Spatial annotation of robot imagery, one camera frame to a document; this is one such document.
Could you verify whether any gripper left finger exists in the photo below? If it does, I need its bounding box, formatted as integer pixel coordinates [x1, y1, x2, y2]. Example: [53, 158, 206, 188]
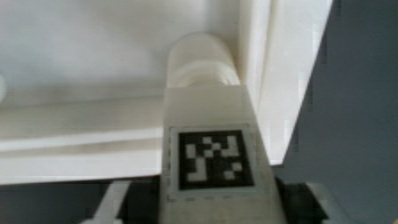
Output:
[82, 178, 158, 224]

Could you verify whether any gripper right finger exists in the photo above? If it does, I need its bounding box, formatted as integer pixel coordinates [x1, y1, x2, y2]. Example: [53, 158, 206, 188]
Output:
[275, 179, 345, 224]

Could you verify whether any white square table top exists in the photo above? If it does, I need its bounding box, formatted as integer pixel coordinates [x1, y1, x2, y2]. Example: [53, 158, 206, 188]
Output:
[0, 0, 334, 186]

